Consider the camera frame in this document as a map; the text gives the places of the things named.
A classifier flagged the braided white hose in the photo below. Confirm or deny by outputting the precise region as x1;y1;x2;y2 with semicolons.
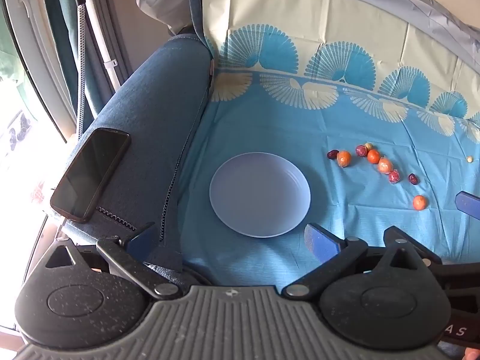
72;0;88;136

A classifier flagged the dark green curtain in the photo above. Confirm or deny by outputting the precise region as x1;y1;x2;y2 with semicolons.
41;0;109;117

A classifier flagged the white pole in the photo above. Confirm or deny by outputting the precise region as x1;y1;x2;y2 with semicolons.
80;0;121;88

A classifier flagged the white window frame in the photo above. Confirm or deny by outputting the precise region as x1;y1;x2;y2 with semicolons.
0;0;81;147

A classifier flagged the pale blue round plate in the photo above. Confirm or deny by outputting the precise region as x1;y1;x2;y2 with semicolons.
209;152;312;238

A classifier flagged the blue fan-print sheet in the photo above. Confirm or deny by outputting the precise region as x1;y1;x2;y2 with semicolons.
176;0;480;289

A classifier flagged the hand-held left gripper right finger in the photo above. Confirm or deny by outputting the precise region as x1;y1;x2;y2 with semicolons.
281;223;415;301

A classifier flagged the black coiled cable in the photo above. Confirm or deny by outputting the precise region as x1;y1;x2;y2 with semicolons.
97;206;137;231

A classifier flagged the grey plastic cover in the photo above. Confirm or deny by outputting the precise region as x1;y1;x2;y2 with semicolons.
137;0;480;83

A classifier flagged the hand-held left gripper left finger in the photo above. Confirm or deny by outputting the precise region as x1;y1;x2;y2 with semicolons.
44;222;184;299

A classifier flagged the black smartphone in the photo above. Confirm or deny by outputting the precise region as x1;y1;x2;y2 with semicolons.
50;127;132;224

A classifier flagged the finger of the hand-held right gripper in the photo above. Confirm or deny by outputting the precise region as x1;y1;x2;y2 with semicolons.
455;190;480;221
383;226;480;293

